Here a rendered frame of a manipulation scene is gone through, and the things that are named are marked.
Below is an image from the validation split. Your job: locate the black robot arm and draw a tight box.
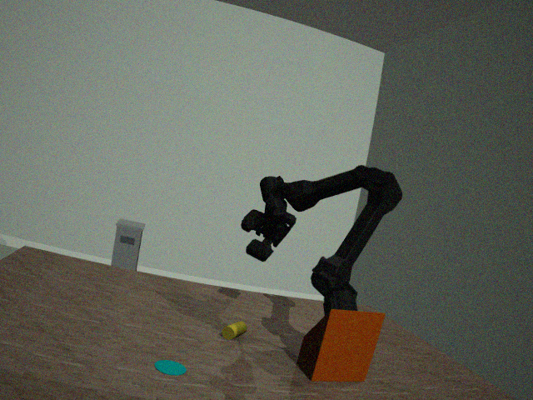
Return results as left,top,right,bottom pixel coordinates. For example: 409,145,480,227
241,165,402,316

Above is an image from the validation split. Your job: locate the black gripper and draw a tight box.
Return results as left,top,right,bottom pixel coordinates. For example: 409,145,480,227
246,212,296,262

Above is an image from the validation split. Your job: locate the cyan circle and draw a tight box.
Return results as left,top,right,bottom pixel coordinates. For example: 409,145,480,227
154,360,186,376

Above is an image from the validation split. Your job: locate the yellow tall cylinder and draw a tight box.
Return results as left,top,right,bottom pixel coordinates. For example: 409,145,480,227
222,321,247,340

